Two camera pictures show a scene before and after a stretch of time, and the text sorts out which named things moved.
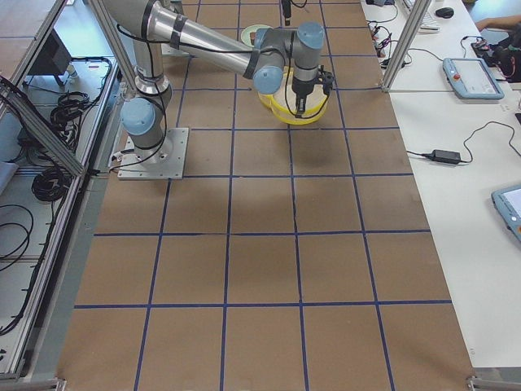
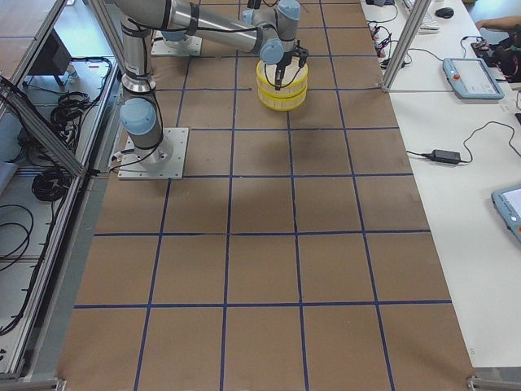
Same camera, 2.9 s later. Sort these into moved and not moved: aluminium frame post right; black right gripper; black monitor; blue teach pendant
Moved: black right gripper
Not moved: black monitor; aluminium frame post right; blue teach pendant
